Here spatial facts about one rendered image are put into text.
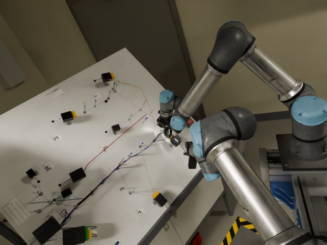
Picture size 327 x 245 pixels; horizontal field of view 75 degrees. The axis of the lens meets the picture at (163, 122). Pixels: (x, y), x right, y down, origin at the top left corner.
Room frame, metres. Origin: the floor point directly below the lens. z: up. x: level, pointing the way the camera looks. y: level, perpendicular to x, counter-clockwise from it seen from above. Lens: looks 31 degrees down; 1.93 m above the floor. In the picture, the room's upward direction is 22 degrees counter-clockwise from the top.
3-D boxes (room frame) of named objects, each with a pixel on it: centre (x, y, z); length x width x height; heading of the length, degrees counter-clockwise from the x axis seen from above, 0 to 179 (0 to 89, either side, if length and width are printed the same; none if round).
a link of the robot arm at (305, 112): (0.62, -0.54, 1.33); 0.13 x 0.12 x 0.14; 152
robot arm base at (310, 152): (0.61, -0.54, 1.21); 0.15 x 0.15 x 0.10
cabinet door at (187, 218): (1.01, -0.03, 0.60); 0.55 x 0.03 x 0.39; 124
